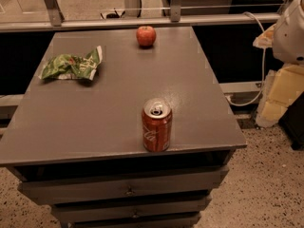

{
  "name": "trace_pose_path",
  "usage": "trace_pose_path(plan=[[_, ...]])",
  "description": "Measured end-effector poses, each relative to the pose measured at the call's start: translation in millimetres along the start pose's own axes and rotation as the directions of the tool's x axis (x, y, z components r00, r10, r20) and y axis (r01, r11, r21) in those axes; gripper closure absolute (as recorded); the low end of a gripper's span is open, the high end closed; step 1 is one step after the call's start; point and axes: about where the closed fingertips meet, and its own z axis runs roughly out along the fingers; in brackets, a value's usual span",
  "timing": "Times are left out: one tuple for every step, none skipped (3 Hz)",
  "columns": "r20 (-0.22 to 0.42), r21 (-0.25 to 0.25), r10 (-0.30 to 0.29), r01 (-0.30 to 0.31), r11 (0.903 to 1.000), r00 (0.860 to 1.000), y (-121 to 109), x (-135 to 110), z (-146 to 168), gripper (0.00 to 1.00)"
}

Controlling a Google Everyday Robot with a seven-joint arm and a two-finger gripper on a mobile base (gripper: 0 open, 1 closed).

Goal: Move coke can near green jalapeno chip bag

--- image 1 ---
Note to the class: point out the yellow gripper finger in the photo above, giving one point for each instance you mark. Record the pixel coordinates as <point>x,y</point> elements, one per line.
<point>281,90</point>
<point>265,39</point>

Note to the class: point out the red coke can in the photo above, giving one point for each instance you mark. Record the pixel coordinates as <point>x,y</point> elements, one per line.
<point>157,119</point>

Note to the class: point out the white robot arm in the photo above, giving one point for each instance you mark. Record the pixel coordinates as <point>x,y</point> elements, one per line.
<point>288,41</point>

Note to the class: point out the green jalapeno chip bag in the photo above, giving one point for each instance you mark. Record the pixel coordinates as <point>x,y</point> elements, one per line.
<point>70,67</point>

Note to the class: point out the grey metal railing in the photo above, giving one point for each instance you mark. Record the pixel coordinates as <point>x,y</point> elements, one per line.
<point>35,15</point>

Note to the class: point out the red apple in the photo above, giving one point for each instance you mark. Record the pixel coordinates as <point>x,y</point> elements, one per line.
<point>146,36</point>

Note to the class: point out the top grey drawer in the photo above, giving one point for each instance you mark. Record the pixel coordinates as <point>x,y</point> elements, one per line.
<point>124,185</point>

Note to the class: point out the grey drawer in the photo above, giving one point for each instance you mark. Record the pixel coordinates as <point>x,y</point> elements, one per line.
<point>124,185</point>
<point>133,210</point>
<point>181,220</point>

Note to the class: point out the middle grey drawer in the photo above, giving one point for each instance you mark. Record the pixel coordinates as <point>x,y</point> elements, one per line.
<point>133,210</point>

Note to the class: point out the grey drawer cabinet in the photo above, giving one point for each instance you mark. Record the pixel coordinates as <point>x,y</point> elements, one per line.
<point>74,129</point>

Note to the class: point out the bottom grey drawer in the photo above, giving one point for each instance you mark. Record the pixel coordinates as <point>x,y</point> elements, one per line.
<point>181,220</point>

